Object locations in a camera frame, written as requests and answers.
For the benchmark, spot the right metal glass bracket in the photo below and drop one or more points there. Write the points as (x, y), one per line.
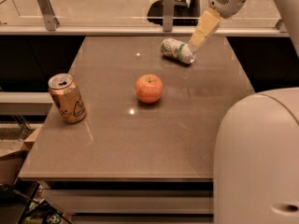
(280, 26)

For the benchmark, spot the green snack package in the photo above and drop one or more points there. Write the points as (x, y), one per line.
(43, 213)

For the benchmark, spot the gold soda can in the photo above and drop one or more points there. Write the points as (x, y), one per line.
(66, 96)

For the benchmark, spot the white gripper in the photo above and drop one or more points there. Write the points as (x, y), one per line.
(229, 0)

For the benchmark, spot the metal glass bracket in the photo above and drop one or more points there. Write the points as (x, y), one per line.
(280, 26)
(50, 20)
(168, 14)

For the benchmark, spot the black office chair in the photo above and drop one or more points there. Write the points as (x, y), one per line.
(186, 12)

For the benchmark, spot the glass barrier panel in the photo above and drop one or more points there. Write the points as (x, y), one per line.
(254, 14)

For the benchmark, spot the middle metal glass bracket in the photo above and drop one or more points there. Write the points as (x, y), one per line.
(168, 14)

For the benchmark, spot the orange red apple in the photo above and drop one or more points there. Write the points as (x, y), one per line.
(149, 88)

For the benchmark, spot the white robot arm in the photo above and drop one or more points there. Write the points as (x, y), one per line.
(256, 157)

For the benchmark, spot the white green 7up can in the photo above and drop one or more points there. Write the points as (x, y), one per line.
(177, 50)

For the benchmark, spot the left metal glass bracket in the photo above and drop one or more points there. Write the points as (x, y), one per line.
(50, 20)

